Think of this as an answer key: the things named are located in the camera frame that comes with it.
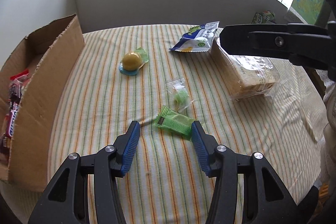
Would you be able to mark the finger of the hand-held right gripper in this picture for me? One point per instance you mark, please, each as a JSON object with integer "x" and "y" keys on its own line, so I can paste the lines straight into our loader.
{"x": 241, "y": 40}

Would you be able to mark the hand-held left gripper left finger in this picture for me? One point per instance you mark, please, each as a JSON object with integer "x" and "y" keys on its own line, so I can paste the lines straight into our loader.
{"x": 131, "y": 148}

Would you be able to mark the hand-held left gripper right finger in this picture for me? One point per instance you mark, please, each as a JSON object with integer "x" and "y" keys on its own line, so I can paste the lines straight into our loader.
{"x": 200, "y": 148}

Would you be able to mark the clear-wrapped bread loaf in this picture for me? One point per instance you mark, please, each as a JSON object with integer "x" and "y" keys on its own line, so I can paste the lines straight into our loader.
{"x": 249, "y": 77}

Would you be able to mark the green snack packet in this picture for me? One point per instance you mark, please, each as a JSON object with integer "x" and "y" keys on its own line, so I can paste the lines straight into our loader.
{"x": 174, "y": 120}

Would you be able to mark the cardboard box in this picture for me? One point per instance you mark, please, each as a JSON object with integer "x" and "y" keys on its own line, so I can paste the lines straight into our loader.
{"x": 52, "y": 82}

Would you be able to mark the red candy packet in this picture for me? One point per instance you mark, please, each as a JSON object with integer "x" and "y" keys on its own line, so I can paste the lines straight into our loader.
{"x": 21, "y": 77}

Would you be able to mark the green printed bag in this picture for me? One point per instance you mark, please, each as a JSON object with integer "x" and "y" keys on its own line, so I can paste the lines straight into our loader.
{"x": 262, "y": 18}

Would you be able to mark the blue and white snack bag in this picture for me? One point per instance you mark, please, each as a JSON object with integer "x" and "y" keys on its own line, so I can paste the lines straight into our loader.
{"x": 195, "y": 40}

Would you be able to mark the white lace cloth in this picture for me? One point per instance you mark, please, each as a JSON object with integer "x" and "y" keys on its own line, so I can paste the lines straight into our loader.
{"x": 294, "y": 15}

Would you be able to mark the clear packet with green candy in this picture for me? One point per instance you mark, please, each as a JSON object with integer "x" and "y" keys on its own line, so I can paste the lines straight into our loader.
{"x": 179, "y": 95}

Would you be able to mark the yellow jelly cup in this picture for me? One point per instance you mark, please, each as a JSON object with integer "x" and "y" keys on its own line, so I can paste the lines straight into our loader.
{"x": 132, "y": 60}

